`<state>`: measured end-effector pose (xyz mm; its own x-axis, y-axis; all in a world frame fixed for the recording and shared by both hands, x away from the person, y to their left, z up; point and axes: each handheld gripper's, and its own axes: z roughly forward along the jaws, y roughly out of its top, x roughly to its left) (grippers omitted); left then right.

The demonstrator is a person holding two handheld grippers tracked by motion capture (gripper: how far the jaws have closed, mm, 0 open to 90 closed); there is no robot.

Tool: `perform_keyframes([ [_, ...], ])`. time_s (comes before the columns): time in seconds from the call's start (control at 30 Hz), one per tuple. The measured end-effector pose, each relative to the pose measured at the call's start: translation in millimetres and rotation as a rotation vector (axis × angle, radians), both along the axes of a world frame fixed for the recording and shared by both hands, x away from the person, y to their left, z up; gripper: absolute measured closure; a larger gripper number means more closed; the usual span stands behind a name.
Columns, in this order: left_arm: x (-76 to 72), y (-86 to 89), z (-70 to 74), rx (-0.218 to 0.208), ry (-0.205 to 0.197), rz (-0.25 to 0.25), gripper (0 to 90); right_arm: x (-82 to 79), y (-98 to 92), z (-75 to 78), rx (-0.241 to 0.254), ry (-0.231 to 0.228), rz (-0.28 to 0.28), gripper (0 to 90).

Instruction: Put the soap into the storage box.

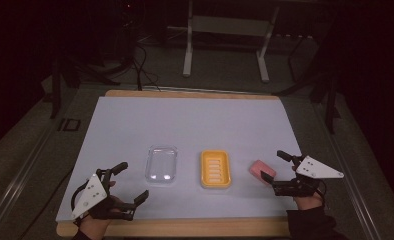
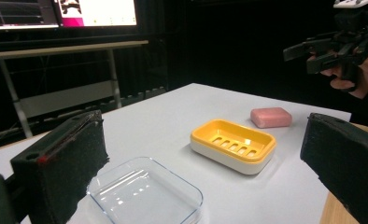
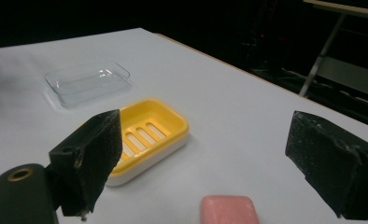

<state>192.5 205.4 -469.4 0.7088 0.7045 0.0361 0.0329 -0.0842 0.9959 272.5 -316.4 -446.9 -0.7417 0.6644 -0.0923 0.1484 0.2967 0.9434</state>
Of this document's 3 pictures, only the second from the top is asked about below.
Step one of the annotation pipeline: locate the black curtain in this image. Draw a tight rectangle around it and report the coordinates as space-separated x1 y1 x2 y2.
134 0 368 138

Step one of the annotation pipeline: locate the yellow and white soap dish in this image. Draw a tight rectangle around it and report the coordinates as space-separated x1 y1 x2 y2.
190 119 277 175

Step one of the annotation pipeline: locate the monitor with white screen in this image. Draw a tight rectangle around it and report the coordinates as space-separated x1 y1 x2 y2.
52 0 140 30

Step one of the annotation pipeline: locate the clear glass dish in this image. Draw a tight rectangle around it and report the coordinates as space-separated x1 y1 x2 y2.
86 156 205 224

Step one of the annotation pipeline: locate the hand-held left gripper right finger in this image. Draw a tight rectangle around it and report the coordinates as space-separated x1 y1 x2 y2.
299 112 368 224

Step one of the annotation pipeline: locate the monitor with dark screen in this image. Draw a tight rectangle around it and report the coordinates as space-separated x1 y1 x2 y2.
0 0 61 32

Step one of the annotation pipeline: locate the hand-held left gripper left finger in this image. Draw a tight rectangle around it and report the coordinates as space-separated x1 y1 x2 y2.
9 109 110 224

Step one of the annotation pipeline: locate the pink soap bar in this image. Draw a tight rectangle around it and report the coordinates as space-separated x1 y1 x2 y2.
249 106 293 129

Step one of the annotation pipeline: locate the white background desk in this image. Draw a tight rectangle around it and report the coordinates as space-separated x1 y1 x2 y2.
0 39 149 140

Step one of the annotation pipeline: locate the white table sheet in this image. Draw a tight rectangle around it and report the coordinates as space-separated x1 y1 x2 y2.
0 82 352 224

